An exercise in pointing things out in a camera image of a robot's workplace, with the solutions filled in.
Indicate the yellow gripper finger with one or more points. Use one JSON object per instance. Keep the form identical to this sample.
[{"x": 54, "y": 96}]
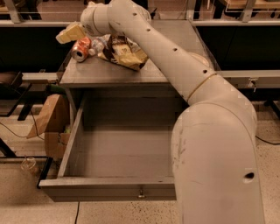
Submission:
[{"x": 73, "y": 32}]

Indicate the red coke can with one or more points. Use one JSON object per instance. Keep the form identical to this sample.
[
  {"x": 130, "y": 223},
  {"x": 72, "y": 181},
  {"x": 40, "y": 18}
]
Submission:
[{"x": 80, "y": 49}]

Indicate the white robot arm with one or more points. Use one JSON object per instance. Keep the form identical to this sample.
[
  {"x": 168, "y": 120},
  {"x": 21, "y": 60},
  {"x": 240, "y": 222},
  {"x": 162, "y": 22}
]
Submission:
[{"x": 213, "y": 143}]

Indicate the open grey top drawer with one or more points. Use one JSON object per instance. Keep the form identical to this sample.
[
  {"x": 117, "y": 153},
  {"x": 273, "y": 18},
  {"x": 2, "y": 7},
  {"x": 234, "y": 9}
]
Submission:
[{"x": 118, "y": 146}]

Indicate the metal drawer knob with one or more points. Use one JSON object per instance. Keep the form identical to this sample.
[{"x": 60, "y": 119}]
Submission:
[{"x": 141, "y": 194}]

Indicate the clear plastic water bottle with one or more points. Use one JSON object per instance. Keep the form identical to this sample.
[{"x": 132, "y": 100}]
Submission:
[{"x": 98, "y": 44}]

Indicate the yellow brown chip bag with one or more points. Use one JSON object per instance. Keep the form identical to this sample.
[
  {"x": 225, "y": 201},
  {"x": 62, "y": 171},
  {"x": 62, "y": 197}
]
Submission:
[{"x": 122, "y": 51}]

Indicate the grey cabinet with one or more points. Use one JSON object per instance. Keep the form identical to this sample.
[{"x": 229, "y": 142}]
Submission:
[{"x": 101, "y": 73}]

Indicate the brown cardboard box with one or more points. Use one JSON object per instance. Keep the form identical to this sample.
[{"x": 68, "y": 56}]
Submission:
[{"x": 52, "y": 121}]

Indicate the white bowl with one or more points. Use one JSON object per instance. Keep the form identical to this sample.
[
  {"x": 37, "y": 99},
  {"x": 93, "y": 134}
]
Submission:
[{"x": 200, "y": 58}]

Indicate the clear plastic cup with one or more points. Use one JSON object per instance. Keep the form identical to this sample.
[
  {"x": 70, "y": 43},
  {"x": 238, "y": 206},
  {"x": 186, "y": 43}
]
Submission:
[{"x": 30, "y": 165}]

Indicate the black metal frame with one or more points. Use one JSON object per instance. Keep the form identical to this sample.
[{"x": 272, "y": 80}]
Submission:
[{"x": 15, "y": 92}]

